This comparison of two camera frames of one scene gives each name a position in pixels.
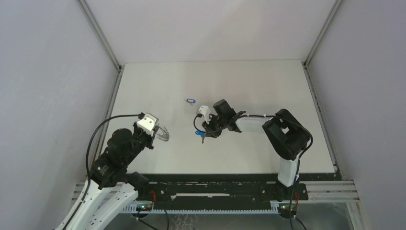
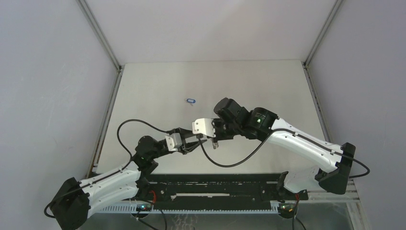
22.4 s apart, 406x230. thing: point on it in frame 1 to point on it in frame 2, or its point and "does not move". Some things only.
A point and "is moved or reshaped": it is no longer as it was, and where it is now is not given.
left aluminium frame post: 104,41 does not move
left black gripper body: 142,139 to 181,149
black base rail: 209,189 does not move
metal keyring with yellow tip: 165,137 is moved or reshaped
